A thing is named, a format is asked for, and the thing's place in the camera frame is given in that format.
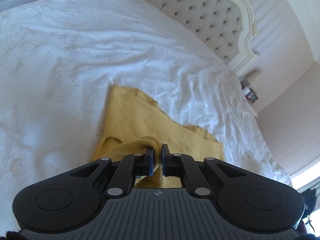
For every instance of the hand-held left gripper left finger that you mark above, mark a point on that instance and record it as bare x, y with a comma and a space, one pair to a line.
150, 162

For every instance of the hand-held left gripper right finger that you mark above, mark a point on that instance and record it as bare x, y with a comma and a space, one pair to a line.
164, 160

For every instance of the yellow knit sweater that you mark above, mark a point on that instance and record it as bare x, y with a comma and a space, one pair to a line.
140, 120

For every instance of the cream nightstand with white speaker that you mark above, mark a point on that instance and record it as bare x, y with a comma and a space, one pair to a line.
251, 107

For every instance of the white round speaker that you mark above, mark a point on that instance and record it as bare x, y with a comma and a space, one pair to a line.
246, 90

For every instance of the bed with white bedspread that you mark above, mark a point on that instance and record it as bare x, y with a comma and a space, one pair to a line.
75, 55

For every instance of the dark object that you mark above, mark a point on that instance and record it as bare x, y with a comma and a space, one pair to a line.
310, 205

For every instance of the cream tufted headboard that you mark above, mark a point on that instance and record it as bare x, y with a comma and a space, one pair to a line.
207, 12

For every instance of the wooden photo frame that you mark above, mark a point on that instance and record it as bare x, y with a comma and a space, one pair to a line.
252, 98

